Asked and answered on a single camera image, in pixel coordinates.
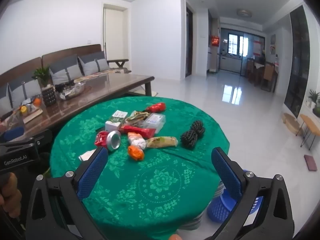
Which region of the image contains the wooden dining chair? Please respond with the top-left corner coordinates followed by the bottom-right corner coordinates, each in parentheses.
top-left (261, 64), bottom-right (276, 92)

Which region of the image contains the plant in black dotted pot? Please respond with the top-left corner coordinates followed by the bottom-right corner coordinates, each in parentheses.
top-left (32, 66), bottom-right (57, 107)

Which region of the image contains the green and gold snack packet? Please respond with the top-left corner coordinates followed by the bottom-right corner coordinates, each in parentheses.
top-left (125, 110), bottom-right (149, 125)

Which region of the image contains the round wooden stool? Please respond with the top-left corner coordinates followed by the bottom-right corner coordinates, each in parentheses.
top-left (282, 112), bottom-right (303, 136)

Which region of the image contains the crumpled red wrapper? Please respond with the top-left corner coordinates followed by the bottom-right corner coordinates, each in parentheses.
top-left (146, 102), bottom-right (166, 113)

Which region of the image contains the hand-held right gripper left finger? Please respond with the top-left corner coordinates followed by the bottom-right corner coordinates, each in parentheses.
top-left (25, 146), bottom-right (109, 240)

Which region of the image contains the potted plant in white pot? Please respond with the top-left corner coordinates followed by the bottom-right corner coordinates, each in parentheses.
top-left (307, 89), bottom-right (320, 109)

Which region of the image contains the dark doorway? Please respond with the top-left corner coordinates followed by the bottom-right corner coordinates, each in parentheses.
top-left (186, 6), bottom-right (194, 77)

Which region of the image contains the purple floor mat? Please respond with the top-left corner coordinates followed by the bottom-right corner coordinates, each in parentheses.
top-left (303, 155), bottom-right (318, 172)

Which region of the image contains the person's left hand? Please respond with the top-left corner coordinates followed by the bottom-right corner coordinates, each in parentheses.
top-left (0, 172), bottom-right (22, 218)

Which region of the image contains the white and green carton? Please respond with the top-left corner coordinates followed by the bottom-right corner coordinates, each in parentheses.
top-left (105, 110), bottom-right (128, 132)

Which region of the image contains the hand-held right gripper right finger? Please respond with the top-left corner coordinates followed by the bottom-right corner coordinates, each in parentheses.
top-left (211, 147), bottom-right (295, 240)

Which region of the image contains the dining table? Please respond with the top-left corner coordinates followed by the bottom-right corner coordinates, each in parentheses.
top-left (246, 57), bottom-right (279, 90)

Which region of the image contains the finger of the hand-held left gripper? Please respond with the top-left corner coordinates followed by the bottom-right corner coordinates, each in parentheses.
top-left (3, 127), bottom-right (25, 142)
top-left (15, 129), bottom-right (53, 153)

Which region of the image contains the glass sliding door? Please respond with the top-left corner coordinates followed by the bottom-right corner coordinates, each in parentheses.
top-left (218, 27), bottom-right (266, 76)

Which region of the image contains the wooden coffee table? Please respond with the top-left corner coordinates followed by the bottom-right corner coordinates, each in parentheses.
top-left (0, 74), bottom-right (155, 142)

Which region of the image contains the glass tray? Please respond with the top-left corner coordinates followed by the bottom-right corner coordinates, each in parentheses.
top-left (58, 85), bottom-right (92, 101)

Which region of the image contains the patterned table runner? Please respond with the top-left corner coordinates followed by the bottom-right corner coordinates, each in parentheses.
top-left (75, 69), bottom-right (131, 83)

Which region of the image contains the long red packet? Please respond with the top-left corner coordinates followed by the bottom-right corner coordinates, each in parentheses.
top-left (120, 125), bottom-right (156, 137)

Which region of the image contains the blue plastic stool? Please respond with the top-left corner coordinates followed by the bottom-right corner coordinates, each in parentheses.
top-left (207, 187), bottom-right (263, 223)

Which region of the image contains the dark glass cabinet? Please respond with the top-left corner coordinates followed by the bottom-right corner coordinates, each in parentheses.
top-left (283, 5), bottom-right (311, 118)

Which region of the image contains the wooden sofa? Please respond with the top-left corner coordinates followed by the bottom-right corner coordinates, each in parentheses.
top-left (0, 44), bottom-right (132, 120)

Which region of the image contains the black coiled rope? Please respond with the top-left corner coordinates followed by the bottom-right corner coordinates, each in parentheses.
top-left (180, 120), bottom-right (206, 151)

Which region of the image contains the crushed red drink can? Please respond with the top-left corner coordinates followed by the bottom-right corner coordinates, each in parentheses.
top-left (95, 130), bottom-right (122, 152)

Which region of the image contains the clear plastic box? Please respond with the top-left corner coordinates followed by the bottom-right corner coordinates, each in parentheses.
top-left (142, 113), bottom-right (166, 134)

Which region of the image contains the yellow green packet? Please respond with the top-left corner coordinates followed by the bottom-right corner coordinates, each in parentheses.
top-left (145, 136), bottom-right (179, 148)

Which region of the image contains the white door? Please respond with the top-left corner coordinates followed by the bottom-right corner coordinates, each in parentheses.
top-left (103, 4), bottom-right (128, 62)

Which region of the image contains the wooden board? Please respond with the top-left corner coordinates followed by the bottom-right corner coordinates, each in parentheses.
top-left (23, 109), bottom-right (43, 124)

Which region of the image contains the white paper scrap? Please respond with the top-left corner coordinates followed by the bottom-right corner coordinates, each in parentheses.
top-left (78, 150), bottom-right (97, 162)

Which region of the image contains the green patterned tablecloth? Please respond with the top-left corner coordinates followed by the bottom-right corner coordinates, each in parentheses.
top-left (49, 96), bottom-right (230, 240)

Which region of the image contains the white and orange packet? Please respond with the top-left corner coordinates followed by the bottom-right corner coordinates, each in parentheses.
top-left (128, 132), bottom-right (146, 149)

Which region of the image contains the wooden bench table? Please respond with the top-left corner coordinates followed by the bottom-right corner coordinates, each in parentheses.
top-left (299, 114), bottom-right (320, 151)

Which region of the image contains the grey pillow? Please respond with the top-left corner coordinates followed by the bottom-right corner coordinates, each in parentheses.
top-left (0, 82), bottom-right (13, 117)
top-left (49, 54), bottom-right (83, 84)
top-left (78, 51), bottom-right (110, 76)
top-left (7, 76), bottom-right (42, 105)

